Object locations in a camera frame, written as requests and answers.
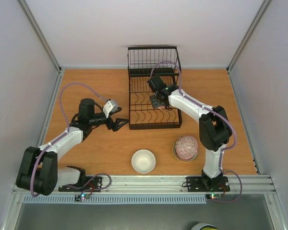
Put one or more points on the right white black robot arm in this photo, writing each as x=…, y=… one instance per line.
x=214, y=128

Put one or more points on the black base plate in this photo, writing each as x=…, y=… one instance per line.
x=87, y=184
x=195, y=184

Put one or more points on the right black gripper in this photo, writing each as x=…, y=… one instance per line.
x=156, y=101

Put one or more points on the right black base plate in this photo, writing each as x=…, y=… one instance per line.
x=195, y=184

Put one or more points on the black wire dish rack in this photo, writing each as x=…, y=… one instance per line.
x=151, y=69

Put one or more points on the right small circuit board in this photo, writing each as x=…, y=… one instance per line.
x=214, y=196

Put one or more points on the aluminium frame rail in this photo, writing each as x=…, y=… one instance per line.
x=172, y=184

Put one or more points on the left small circuit board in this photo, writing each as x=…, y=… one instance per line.
x=82, y=197

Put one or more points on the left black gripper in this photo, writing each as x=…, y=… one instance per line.
x=115, y=127

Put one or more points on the grey slotted cable duct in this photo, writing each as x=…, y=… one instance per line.
x=116, y=199

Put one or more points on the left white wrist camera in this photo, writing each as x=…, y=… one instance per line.
x=110, y=107

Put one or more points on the yellow dotted bowl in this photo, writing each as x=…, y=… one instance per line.
x=184, y=154

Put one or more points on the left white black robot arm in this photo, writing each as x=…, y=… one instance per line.
x=39, y=171

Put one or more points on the small circuit board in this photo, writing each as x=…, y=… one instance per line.
x=82, y=197
x=214, y=196

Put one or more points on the red dotted upturned bowl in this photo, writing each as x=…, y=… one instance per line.
x=187, y=141

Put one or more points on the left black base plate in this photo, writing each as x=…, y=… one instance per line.
x=87, y=184

